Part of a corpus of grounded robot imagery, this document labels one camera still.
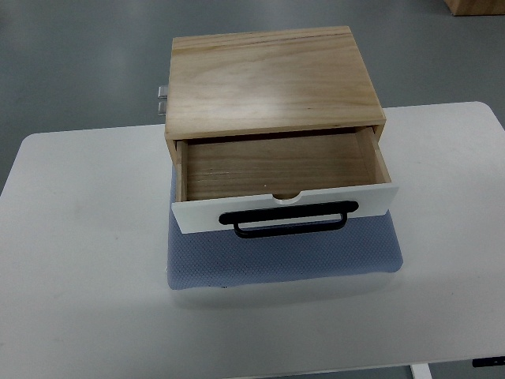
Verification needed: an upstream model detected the white drawer black handle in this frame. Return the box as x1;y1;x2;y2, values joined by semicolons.
171;126;398;238

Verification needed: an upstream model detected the wooden drawer cabinet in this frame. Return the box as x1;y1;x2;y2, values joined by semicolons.
165;26;386;159

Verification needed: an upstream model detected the lower metal clamp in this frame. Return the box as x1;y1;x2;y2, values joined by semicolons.
158;100;166;116

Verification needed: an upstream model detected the metal clamp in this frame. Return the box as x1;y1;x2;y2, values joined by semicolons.
158;100;166;116
157;85;168;99

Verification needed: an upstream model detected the blue mesh cushion mat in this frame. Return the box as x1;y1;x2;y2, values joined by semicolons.
167;184;403;290

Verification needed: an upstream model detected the upper metal clamp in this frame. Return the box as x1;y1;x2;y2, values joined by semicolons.
157;85;168;99

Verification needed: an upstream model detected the white table leg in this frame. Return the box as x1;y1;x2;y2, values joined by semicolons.
410;363;432;379

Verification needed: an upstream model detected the black table control panel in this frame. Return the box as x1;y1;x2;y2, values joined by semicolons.
472;356;505;368

